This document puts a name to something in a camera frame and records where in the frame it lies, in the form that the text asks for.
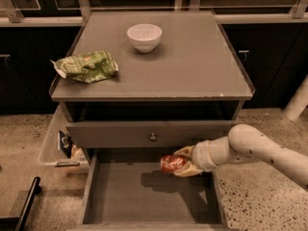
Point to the round metal drawer knob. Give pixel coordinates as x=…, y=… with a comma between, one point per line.
x=153, y=137

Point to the grey open middle drawer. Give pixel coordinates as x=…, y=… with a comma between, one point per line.
x=128, y=192

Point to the grey top drawer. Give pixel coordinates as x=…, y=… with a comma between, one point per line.
x=116, y=134

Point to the green chip bag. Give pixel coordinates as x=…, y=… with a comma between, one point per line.
x=87, y=67

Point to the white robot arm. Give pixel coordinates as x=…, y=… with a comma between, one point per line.
x=243, y=144

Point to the dark snack packet in bin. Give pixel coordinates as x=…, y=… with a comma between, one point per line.
x=65, y=143

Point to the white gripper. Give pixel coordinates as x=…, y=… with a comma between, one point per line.
x=201, y=157

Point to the white table leg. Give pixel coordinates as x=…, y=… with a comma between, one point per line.
x=298, y=102

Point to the white ceramic bowl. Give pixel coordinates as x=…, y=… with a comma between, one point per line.
x=144, y=37

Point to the red coke can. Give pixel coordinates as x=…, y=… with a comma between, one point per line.
x=171, y=163

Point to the clear plastic storage bin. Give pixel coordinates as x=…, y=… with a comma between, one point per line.
x=51, y=154

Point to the grey wooden cabinet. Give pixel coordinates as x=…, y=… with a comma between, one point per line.
x=193, y=73

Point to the black chair frame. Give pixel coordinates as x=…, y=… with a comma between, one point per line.
x=18, y=223

